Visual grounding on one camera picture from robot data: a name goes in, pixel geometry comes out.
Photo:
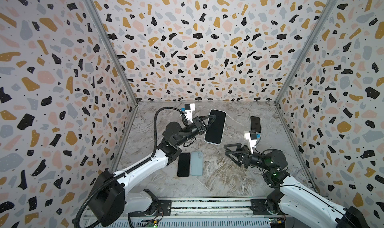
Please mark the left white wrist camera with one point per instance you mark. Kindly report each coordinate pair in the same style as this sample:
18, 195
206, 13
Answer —
187, 113

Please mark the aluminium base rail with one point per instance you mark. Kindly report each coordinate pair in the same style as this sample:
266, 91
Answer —
222, 212

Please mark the black phone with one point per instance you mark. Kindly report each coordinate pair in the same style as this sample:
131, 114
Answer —
214, 133
255, 124

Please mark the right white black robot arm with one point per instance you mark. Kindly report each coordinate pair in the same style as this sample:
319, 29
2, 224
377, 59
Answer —
291, 197

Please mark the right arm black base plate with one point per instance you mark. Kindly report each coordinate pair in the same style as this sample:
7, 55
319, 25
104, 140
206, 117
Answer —
265, 207

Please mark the green circuit board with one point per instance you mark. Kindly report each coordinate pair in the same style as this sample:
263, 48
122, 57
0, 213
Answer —
151, 224

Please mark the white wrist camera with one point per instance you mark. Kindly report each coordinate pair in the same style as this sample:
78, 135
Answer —
252, 139
187, 113

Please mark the purple phone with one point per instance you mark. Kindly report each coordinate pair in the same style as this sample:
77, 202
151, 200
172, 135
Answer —
184, 165

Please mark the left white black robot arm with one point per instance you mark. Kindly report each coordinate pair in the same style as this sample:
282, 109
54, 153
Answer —
111, 194

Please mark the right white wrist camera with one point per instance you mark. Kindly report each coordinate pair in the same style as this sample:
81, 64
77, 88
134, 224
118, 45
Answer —
252, 139

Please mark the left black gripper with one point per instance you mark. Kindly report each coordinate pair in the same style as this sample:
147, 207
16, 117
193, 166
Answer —
202, 129

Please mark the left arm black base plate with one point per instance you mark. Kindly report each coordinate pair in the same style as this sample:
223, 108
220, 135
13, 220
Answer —
160, 208

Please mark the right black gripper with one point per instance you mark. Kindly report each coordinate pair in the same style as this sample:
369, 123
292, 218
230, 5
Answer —
244, 157

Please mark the grey phone case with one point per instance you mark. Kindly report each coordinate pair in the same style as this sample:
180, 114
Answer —
197, 164

